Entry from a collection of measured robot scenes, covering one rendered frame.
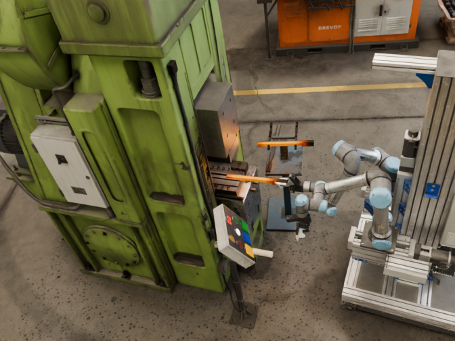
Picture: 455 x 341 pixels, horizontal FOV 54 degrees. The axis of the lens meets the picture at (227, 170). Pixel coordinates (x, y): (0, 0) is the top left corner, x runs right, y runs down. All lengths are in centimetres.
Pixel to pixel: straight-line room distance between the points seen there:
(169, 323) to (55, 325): 101
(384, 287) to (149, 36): 253
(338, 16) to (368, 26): 42
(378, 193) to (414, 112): 303
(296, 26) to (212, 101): 376
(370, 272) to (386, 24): 374
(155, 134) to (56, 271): 223
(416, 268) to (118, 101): 216
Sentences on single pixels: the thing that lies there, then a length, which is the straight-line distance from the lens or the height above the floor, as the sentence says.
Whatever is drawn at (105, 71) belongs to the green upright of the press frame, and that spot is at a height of 217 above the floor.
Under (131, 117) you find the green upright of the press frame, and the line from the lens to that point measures 275.
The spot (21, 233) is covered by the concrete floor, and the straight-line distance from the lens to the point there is 512.
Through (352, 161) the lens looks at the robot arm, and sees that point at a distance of 304.
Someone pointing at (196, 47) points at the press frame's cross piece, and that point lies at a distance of 273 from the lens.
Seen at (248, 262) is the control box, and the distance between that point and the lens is 289.
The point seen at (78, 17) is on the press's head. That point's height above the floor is 250.
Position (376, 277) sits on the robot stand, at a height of 21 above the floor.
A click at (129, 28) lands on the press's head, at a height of 245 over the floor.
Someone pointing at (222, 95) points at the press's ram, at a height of 176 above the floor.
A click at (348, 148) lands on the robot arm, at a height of 129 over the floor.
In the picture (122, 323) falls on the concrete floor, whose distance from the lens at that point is 404.
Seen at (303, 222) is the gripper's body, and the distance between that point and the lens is 293.
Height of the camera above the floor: 338
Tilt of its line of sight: 44 degrees down
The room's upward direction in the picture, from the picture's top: 11 degrees counter-clockwise
